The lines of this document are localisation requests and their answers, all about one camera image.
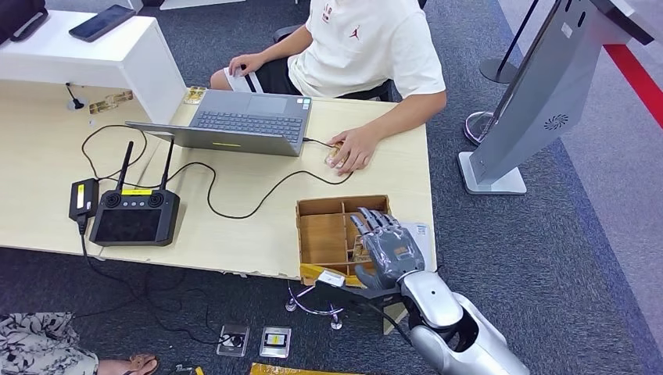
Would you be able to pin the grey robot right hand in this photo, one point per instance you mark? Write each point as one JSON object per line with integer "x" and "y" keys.
{"x": 391, "y": 253}

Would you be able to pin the gold room key card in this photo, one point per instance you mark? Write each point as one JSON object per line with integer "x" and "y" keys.
{"x": 360, "y": 253}

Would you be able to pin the wooden compartment box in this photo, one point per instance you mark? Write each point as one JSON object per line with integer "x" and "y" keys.
{"x": 321, "y": 238}

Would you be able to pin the black smartphone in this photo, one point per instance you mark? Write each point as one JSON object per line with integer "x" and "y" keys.
{"x": 101, "y": 23}

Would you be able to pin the person's right forearm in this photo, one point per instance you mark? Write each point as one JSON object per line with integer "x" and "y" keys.
{"x": 285, "y": 46}

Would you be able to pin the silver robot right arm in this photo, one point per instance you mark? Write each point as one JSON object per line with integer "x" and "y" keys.
{"x": 466, "y": 357}

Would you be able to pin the person's left forearm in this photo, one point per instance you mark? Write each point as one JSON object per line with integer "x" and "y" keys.
{"x": 409, "y": 116}

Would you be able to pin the person's left hand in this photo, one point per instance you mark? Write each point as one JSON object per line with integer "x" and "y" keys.
{"x": 357, "y": 150}

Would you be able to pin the person's hand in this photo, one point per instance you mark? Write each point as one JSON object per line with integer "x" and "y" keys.
{"x": 357, "y": 150}
{"x": 247, "y": 64}

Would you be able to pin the person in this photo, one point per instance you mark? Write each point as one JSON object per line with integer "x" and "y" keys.
{"x": 41, "y": 344}
{"x": 362, "y": 52}

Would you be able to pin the person's right hand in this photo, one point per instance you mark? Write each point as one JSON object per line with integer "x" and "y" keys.
{"x": 247, "y": 64}

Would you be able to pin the chrome stool base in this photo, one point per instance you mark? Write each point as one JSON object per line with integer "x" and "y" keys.
{"x": 336, "y": 325}

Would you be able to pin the floor socket with yellow label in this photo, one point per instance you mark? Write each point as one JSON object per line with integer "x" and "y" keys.
{"x": 275, "y": 342}

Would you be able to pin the light wood desk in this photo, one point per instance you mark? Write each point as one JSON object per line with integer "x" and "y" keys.
{"x": 243, "y": 243}

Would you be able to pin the chrome stanchion base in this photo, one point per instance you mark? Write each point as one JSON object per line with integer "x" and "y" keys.
{"x": 476, "y": 127}

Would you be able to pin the yellow floor strip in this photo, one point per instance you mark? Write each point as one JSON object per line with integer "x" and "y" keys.
{"x": 279, "y": 370}

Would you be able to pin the floor socket with black plug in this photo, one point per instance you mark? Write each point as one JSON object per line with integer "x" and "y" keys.
{"x": 233, "y": 340}

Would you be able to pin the grey laptop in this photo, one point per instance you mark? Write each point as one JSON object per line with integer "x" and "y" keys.
{"x": 248, "y": 121}

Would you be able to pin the black stanchion pole with base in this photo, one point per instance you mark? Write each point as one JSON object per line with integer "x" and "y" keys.
{"x": 497, "y": 71}

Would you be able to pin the grey kiosk stand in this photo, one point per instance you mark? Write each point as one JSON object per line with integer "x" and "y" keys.
{"x": 538, "y": 88}

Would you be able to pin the black remote controller with antennas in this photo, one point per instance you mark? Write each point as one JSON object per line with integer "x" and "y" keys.
{"x": 132, "y": 225}

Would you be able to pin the brown sandal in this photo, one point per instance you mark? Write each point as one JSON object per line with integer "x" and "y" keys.
{"x": 142, "y": 362}

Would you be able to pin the black power adapter yellow label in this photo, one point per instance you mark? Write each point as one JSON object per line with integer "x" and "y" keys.
{"x": 84, "y": 199}

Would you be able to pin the white furniture base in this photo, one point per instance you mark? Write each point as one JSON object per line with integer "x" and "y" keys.
{"x": 197, "y": 3}

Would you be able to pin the small black desk microphone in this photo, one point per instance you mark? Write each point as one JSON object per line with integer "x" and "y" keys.
{"x": 76, "y": 105}

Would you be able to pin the white counter block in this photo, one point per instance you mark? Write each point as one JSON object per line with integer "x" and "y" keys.
{"x": 93, "y": 52}

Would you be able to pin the black bag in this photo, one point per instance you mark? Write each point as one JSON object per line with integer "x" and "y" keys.
{"x": 18, "y": 15}

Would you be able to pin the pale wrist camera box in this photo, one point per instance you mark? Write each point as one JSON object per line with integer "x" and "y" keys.
{"x": 331, "y": 278}

